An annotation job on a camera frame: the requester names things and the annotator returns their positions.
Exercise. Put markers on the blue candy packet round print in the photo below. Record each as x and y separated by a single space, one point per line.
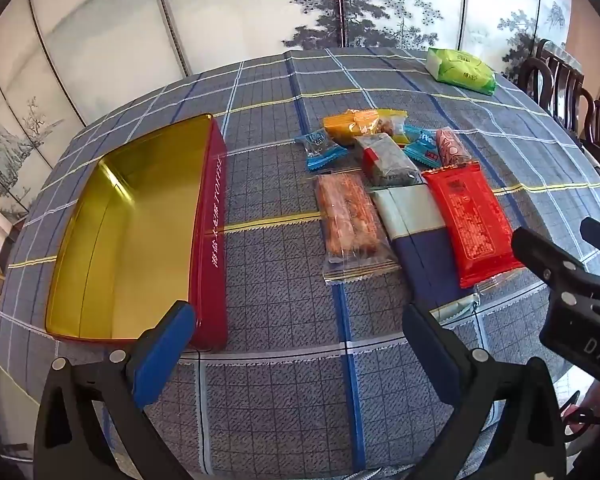
320 147

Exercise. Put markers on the ink painting folding screen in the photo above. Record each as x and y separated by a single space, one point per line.
130 25

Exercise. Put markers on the red snack packet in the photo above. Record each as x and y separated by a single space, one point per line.
472 225

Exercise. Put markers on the grey plaid tablecloth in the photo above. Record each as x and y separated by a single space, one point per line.
280 285

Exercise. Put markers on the clear dark seaweed snack packet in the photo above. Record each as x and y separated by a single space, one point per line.
387 162

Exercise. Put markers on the clear yellow-ended snack wrapper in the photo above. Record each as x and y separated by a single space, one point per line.
387 122

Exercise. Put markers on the grey and navy snack packet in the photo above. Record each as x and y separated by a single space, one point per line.
410 215

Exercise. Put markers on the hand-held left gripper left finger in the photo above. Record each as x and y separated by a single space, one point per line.
165 355

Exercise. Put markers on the clear peanut brittle packet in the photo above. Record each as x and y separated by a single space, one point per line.
350 220

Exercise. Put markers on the red tin box gold interior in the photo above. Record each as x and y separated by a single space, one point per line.
130 240

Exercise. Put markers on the pink white snack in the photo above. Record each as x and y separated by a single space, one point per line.
449 147

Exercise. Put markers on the blue candy packet red mark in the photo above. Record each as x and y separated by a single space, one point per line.
425 150

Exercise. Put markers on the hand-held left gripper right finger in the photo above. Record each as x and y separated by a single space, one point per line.
430 355

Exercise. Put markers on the orange snack packet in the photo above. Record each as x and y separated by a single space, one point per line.
342 127

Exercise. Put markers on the green tissue pack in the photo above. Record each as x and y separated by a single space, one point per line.
460 72

